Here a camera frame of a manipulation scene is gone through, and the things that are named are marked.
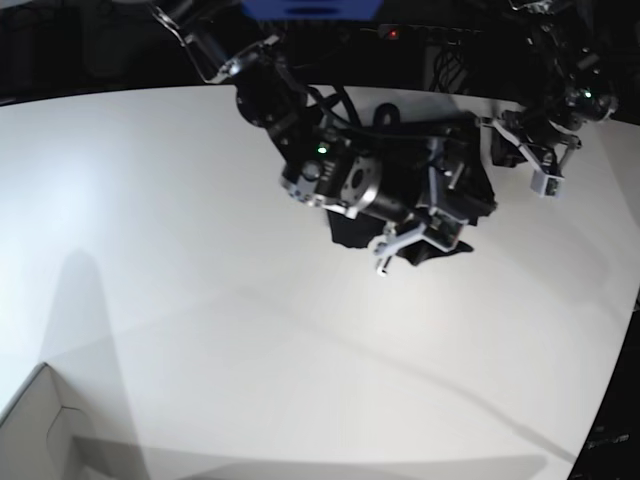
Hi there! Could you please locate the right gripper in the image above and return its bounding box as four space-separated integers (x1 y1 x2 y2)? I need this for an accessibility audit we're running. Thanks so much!
369 138 480 275

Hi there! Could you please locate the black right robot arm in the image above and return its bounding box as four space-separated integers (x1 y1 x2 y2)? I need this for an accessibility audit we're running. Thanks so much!
149 1 495 274

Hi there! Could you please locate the black t-shirt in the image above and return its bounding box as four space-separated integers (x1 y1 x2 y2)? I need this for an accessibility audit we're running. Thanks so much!
327 112 497 270

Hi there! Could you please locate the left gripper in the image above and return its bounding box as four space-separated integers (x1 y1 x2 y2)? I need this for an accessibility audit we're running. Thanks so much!
479 110 582 175

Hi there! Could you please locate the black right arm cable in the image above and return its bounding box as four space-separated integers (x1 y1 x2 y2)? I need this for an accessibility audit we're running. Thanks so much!
279 54 466 141

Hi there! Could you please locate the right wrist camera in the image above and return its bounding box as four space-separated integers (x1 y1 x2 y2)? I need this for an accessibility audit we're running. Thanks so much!
423 212 468 253

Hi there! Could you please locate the black power strip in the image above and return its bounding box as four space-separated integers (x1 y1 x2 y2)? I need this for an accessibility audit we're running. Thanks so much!
376 23 484 44

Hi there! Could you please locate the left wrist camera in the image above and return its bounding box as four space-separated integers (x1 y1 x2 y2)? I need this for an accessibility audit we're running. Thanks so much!
530 171 564 198

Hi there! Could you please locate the blue plastic bin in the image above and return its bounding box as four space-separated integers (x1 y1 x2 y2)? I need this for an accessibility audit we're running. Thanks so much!
242 0 382 21

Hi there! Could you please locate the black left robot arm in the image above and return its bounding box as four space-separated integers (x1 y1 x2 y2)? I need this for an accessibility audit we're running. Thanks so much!
473 1 618 176

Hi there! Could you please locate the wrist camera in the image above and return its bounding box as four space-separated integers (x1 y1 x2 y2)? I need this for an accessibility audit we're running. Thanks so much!
423 212 468 253
530 171 564 198

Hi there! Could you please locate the white cardboard box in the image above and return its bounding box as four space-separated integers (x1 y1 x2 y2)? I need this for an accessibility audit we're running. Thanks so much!
1 364 93 479

